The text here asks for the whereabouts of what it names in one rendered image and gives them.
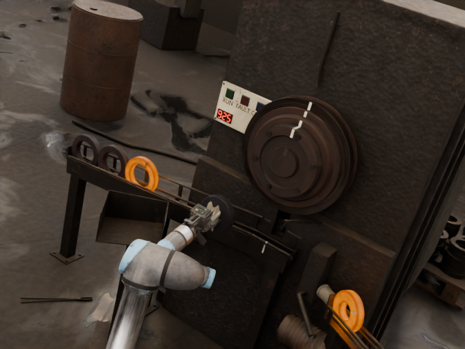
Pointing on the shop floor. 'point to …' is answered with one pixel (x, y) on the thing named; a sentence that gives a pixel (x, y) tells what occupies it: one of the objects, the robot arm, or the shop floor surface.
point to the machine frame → (209, 311)
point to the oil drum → (99, 59)
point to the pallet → (448, 265)
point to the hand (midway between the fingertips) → (218, 210)
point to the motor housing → (299, 334)
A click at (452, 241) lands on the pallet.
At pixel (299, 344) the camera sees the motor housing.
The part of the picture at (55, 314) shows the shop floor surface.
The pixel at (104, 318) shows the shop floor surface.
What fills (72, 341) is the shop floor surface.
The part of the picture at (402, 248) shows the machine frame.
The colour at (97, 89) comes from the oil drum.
